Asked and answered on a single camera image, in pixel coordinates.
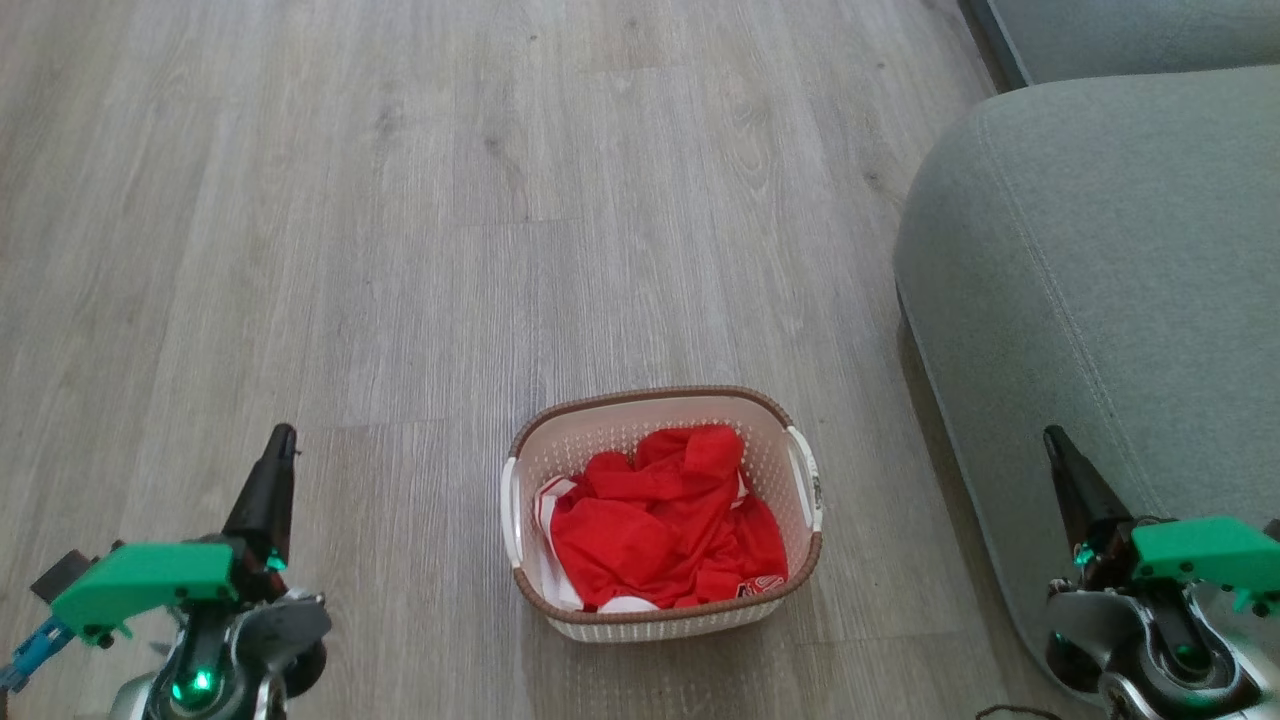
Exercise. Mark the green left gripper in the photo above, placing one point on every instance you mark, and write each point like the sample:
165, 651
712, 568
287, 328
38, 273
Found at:
140, 590

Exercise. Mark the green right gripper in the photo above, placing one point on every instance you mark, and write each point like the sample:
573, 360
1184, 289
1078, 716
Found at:
1200, 555

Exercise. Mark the white laundry basket brown rim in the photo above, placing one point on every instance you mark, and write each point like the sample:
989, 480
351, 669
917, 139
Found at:
660, 620

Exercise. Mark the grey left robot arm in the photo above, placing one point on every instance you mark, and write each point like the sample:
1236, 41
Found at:
230, 650

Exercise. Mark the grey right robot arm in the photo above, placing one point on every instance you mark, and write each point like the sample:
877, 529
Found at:
1150, 650

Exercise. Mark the blue left wrist connector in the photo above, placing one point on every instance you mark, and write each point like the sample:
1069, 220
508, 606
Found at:
35, 652

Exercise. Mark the red and white garment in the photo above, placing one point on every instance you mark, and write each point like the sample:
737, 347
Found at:
650, 530

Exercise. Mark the grey fabric sofa seat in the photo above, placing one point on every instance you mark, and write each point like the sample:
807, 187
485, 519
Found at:
1140, 35

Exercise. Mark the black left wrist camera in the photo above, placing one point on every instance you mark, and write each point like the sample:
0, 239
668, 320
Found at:
62, 578

